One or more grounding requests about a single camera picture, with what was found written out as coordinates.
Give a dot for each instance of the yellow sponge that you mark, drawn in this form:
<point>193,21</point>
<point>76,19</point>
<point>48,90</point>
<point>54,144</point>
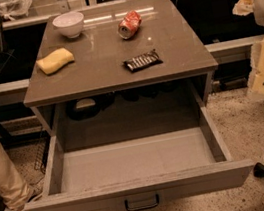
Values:
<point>55,60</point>

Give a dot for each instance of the white plastic bag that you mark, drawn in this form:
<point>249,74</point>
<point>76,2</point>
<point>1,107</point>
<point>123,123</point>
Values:
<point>14,9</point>

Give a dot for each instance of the open grey top drawer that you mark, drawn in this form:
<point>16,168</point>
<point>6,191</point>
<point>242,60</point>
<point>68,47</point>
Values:
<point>166,146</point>

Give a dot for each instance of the white ceramic bowl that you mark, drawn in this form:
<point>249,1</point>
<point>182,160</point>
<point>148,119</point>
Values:
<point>69,24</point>

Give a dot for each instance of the person leg beige trousers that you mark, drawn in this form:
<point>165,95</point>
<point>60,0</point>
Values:
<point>15,191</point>

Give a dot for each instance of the black drawer handle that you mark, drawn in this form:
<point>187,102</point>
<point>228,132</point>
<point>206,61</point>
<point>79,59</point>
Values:
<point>142,204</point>

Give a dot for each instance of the crushed red soda can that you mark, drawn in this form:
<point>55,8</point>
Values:
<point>129,25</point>

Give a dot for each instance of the grey cabinet table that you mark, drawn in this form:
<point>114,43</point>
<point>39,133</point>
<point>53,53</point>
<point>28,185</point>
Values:
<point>99,53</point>

